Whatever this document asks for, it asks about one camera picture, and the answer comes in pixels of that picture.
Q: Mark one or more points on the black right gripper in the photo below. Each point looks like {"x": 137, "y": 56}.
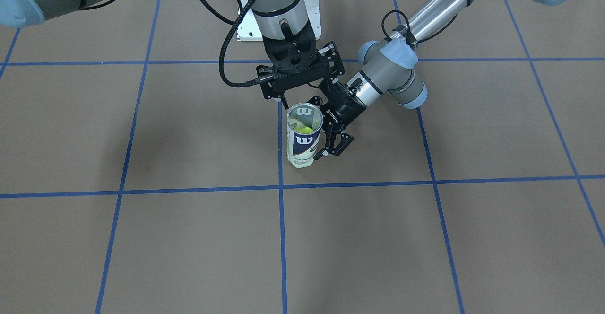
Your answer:
{"x": 332, "y": 57}

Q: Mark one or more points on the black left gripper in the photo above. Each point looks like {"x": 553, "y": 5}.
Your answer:
{"x": 344, "y": 107}

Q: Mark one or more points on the white Wilson tennis ball can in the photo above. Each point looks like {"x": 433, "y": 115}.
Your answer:
{"x": 301, "y": 148}

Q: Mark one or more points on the yellow tennis ball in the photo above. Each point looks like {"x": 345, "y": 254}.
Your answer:
{"x": 303, "y": 130}

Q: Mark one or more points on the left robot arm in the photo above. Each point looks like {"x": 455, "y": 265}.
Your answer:
{"x": 387, "y": 68}

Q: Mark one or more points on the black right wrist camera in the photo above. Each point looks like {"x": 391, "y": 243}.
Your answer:
{"x": 327, "y": 65}

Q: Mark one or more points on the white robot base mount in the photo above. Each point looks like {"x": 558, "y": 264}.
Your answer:
{"x": 249, "y": 29}

